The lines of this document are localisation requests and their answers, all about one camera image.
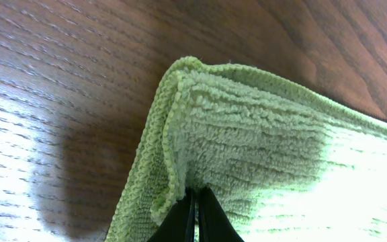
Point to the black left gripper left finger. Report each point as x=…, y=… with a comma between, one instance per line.
x=179, y=224

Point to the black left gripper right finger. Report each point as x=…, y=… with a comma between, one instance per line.
x=213, y=223

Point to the light green microfiber cloth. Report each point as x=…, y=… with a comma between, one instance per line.
x=285, y=163

